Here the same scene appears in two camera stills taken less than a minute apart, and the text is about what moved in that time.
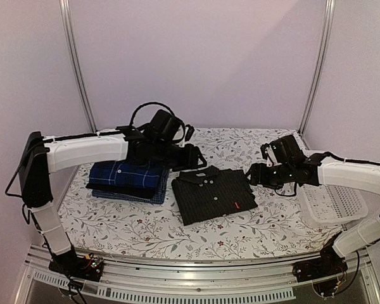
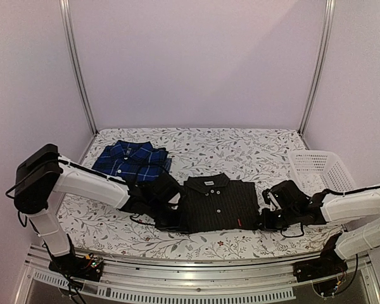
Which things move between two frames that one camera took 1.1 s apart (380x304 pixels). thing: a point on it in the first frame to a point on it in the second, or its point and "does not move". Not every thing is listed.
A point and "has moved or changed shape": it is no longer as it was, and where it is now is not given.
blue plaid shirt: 142,173 does not move
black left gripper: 192,160 to 177,226
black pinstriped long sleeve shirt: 209,192 has moved or changed shape
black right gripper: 258,176 to 264,219
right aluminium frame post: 327,33 does not move
